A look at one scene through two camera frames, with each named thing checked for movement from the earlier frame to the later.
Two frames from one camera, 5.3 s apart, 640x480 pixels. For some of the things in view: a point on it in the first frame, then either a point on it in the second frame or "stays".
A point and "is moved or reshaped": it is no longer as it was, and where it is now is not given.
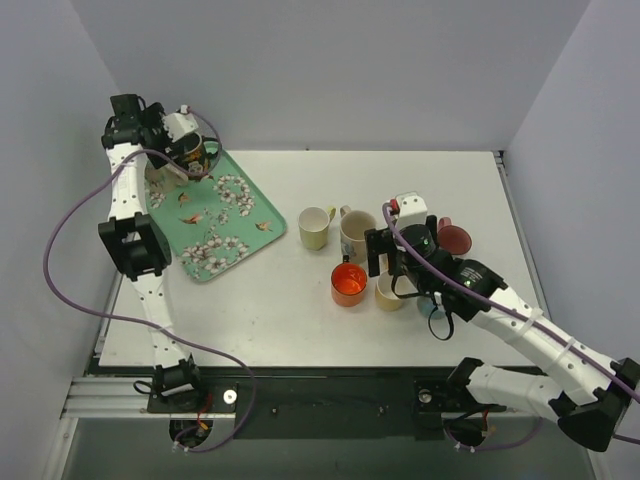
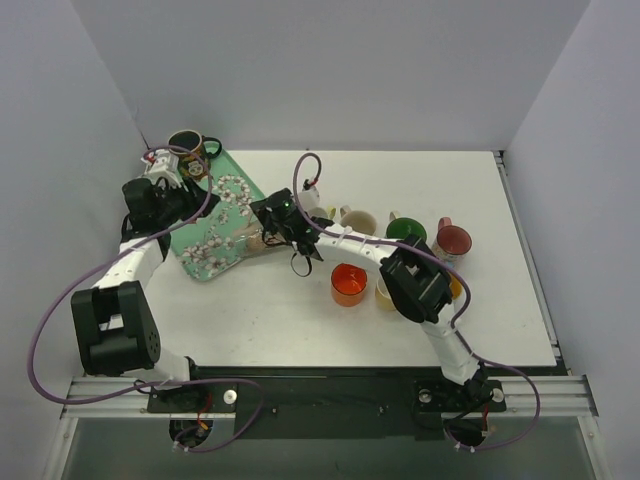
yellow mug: [385, 297] stays
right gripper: [400, 240] -> [267, 220]
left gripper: [187, 151] -> [189, 193]
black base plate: [332, 403] stays
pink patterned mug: [453, 238] stays
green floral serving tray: [216, 224] stays
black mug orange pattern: [196, 152] stays
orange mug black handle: [349, 282] stays
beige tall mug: [160, 180] is moved or reshaped
